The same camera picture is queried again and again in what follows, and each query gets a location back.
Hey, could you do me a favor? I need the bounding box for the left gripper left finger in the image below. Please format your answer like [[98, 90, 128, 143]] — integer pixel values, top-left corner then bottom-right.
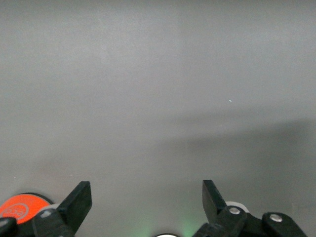
[[0, 181, 92, 237]]

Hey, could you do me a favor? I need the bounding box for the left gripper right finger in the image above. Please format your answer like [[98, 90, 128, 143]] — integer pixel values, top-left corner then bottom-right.
[[192, 179, 308, 237]]

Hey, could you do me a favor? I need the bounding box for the orange drink can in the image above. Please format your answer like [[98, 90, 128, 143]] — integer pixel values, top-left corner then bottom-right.
[[0, 194, 54, 225]]

